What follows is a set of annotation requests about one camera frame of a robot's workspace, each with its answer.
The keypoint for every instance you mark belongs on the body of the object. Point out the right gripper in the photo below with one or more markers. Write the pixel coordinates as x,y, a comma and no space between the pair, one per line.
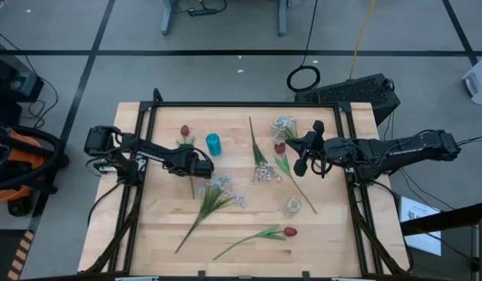
334,152

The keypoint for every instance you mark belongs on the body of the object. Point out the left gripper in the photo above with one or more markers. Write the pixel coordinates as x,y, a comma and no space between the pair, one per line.
190,164

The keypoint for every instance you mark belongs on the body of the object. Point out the red artificial tulip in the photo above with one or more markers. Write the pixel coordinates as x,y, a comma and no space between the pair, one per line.
290,231
280,148
184,130

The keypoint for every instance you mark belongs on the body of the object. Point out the white artificial flower bunch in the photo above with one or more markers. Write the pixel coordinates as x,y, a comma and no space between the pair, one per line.
213,197
266,171
283,125

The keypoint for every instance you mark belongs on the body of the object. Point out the clear glass vase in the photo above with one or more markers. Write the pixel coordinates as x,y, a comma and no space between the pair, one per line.
293,205

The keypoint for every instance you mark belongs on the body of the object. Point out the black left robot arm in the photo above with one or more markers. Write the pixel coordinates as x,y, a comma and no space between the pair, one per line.
147,148

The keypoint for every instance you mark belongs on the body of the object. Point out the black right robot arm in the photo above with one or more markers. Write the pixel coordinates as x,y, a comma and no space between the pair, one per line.
400,150

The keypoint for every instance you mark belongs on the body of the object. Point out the blue glass vase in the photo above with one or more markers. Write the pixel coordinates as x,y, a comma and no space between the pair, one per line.
214,145

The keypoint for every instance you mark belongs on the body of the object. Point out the black computer tower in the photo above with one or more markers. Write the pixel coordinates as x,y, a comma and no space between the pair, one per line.
354,91

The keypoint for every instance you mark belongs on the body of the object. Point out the grey desk leg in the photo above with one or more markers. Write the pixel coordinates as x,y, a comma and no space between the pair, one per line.
283,19
167,19

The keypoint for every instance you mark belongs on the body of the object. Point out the white paper sheet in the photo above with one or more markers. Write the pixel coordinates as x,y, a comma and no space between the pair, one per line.
420,242

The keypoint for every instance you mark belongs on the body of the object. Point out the black power strip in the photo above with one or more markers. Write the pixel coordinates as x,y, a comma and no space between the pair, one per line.
201,12

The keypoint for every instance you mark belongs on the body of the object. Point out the black metal beam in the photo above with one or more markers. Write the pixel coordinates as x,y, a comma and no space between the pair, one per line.
451,218

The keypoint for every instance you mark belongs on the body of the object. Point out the white plastic device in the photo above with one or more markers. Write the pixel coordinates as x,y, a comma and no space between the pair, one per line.
480,86

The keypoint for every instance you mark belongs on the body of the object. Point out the black equipment box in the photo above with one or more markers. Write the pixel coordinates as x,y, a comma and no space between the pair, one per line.
10,78

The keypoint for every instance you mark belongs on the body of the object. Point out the black mat with hazard stripes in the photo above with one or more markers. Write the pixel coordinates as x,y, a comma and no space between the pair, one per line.
2,253

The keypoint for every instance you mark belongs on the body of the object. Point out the black aluminium table frame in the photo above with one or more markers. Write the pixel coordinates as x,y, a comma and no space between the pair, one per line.
244,104

